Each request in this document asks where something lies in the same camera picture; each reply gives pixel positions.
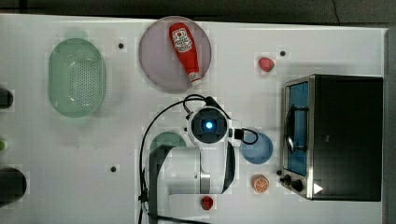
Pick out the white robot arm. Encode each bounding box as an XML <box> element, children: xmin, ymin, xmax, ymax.
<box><xmin>145</xmin><ymin>105</ymin><xmax>241</xmax><ymax>224</ymax></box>

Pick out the black toaster oven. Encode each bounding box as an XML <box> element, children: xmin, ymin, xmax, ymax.
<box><xmin>277</xmin><ymin>74</ymin><xmax>384</xmax><ymax>202</ymax></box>

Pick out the green mug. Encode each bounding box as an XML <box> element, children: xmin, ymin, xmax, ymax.
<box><xmin>150</xmin><ymin>132</ymin><xmax>187</xmax><ymax>151</ymax></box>

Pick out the grey round plate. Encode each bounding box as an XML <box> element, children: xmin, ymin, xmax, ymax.
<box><xmin>138</xmin><ymin>16</ymin><xmax>211</xmax><ymax>91</ymax></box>

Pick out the blue bowl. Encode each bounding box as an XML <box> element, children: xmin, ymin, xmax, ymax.
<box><xmin>241</xmin><ymin>133</ymin><xmax>273</xmax><ymax>164</ymax></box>

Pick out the red plush ketchup bottle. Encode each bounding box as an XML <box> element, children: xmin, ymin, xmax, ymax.
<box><xmin>168</xmin><ymin>22</ymin><xmax>202</xmax><ymax>87</ymax></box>

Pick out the pink strawberry toy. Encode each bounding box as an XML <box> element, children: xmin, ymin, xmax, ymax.
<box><xmin>258</xmin><ymin>57</ymin><xmax>275</xmax><ymax>72</ymax></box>

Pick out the red strawberry toy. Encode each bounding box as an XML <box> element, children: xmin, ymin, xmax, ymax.
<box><xmin>201</xmin><ymin>196</ymin><xmax>214</xmax><ymax>211</ymax></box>

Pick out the orange slice toy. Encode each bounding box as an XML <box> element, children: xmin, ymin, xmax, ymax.
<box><xmin>251</xmin><ymin>175</ymin><xmax>269</xmax><ymax>193</ymax></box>

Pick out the green perforated colander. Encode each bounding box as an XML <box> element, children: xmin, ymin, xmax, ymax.
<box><xmin>48</xmin><ymin>38</ymin><xmax>106</xmax><ymax>118</ymax></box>

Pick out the black cylinder object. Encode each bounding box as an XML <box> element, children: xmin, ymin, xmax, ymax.
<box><xmin>0</xmin><ymin>89</ymin><xmax>14</xmax><ymax>109</ymax></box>

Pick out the dark round object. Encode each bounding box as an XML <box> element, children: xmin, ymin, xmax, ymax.
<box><xmin>0</xmin><ymin>167</ymin><xmax>27</xmax><ymax>207</ymax></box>

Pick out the small green object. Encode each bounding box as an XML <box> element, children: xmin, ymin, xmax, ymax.
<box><xmin>0</xmin><ymin>140</ymin><xmax>6</xmax><ymax>151</ymax></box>

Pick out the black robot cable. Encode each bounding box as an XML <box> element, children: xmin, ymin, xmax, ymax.
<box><xmin>138</xmin><ymin>93</ymin><xmax>260</xmax><ymax>224</ymax></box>

